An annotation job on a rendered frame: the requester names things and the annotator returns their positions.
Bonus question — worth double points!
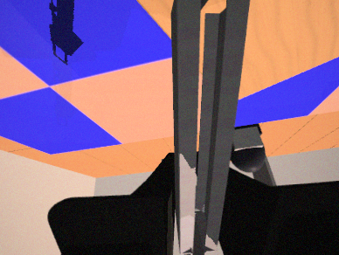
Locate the orange wooden board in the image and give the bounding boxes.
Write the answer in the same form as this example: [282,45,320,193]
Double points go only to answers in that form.
[136,0,339,99]

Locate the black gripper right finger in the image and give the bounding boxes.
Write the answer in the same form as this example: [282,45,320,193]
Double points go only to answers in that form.
[219,168,339,255]

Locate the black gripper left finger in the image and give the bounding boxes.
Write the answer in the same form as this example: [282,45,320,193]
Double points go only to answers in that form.
[47,152,176,255]

